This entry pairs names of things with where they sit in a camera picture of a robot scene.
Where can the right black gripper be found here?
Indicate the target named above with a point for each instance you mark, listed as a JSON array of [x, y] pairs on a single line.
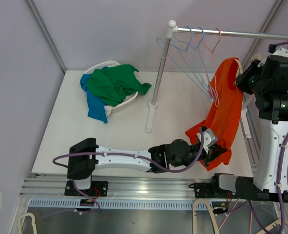
[[241, 80]]

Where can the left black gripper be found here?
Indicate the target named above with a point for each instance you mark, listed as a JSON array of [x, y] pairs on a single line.
[[214, 152]]

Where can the light blue hanger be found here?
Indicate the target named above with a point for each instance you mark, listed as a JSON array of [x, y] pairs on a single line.
[[211, 91], [191, 70]]

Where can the orange t shirt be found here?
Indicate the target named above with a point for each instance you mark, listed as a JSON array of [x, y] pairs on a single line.
[[224, 119]]

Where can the white t shirt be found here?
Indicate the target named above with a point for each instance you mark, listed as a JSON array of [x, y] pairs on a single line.
[[108, 109]]

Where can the green t shirt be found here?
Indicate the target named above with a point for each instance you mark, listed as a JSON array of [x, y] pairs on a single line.
[[112, 85]]

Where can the blue t shirt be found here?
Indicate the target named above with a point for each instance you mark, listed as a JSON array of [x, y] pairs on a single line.
[[96, 108]]

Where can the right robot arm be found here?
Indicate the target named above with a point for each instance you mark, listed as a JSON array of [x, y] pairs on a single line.
[[268, 81]]

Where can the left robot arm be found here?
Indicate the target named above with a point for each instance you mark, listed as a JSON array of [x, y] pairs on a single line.
[[176, 157]]

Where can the beige hanger below table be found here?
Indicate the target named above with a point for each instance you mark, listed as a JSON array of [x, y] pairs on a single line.
[[198, 215]]

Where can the metal clothes rack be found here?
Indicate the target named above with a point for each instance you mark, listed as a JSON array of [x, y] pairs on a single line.
[[173, 28]]

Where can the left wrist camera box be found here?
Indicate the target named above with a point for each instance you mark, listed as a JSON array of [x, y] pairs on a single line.
[[209, 138]]

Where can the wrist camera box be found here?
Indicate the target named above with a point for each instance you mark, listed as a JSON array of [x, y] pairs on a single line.
[[280, 52], [209, 138]]

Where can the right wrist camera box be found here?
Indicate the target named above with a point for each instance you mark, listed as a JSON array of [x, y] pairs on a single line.
[[280, 52]]

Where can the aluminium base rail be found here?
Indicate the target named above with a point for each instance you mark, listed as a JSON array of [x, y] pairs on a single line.
[[119, 193]]

